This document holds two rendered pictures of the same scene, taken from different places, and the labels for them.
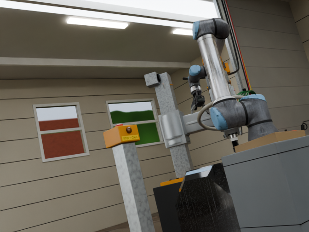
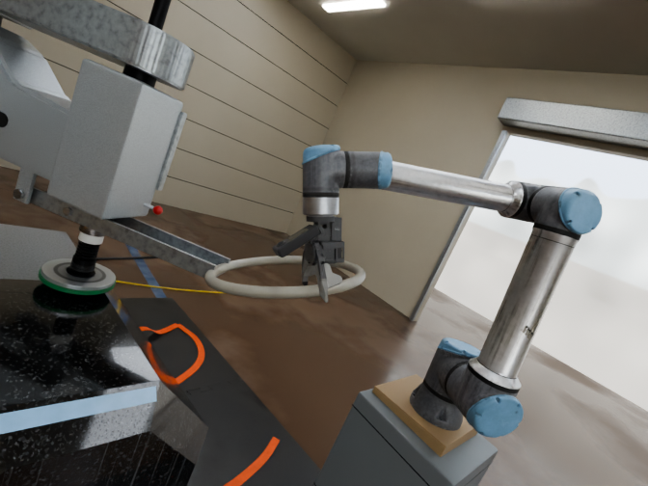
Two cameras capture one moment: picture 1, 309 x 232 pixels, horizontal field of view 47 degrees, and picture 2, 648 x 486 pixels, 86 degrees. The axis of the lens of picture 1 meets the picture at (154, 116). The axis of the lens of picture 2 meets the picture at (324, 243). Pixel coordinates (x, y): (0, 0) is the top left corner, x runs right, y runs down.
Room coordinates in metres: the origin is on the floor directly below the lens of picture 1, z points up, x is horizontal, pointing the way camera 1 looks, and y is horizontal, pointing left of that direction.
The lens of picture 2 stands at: (2.90, 0.48, 1.50)
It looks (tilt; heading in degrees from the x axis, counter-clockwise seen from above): 10 degrees down; 263
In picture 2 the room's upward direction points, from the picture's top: 23 degrees clockwise
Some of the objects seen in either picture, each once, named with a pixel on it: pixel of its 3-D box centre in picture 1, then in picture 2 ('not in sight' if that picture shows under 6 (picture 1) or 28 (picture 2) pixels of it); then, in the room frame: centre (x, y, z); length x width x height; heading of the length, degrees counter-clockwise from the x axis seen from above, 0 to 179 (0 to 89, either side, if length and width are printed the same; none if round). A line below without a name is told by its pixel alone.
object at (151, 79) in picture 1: (152, 79); not in sight; (4.17, -0.09, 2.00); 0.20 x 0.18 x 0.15; 46
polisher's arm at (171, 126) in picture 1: (190, 124); not in sight; (4.22, -0.39, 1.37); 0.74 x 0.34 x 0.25; 78
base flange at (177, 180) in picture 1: (186, 177); not in sight; (4.27, -0.20, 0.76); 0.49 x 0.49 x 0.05; 46
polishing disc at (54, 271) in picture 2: not in sight; (80, 274); (3.48, -0.70, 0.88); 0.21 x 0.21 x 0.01
